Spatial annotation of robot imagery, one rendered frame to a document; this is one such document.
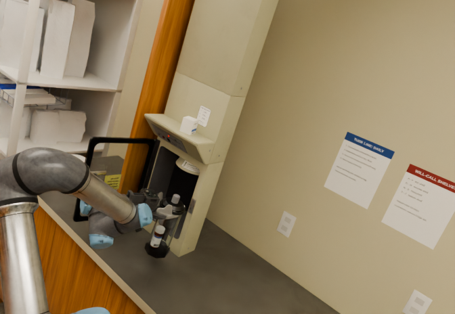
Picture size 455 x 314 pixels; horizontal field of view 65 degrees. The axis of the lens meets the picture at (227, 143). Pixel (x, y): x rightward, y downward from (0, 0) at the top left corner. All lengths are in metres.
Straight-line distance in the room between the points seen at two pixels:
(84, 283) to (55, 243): 0.27
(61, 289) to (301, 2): 1.76
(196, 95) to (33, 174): 0.79
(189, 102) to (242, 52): 0.32
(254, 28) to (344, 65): 0.48
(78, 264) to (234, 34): 1.21
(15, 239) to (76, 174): 0.20
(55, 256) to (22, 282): 1.02
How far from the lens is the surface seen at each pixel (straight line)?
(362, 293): 1.81
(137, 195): 1.38
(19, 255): 0.99
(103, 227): 1.28
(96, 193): 1.06
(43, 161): 0.97
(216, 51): 1.49
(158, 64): 1.62
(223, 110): 1.44
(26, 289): 0.98
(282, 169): 1.80
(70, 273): 1.91
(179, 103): 1.59
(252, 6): 1.43
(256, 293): 1.70
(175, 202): 1.47
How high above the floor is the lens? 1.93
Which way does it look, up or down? 16 degrees down
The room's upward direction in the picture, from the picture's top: 18 degrees clockwise
